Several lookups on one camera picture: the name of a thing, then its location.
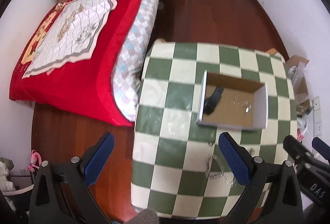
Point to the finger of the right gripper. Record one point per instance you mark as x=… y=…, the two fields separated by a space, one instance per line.
x=321 y=147
x=312 y=174

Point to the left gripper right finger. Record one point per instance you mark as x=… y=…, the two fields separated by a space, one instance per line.
x=283 y=203

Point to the pink plush toy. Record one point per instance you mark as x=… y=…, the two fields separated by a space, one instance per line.
x=35 y=162

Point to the brown cardboard carton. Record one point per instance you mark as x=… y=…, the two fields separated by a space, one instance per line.
x=296 y=66

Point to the checkered mattress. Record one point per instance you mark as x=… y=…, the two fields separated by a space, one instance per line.
x=125 y=76

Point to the open cardboard box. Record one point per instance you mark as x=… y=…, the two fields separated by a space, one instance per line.
x=243 y=106

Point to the red white plastic bag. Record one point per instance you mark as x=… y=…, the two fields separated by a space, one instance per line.
x=302 y=126

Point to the red floral blanket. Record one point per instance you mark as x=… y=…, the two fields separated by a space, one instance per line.
x=69 y=60

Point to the black smart watch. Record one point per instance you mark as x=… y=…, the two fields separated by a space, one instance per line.
x=211 y=102

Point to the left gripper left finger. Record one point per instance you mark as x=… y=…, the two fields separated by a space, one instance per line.
x=61 y=191

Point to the white power strip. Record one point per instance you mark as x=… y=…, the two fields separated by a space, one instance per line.
x=317 y=117

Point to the green checkered tablecloth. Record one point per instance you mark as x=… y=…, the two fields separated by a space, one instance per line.
x=178 y=169

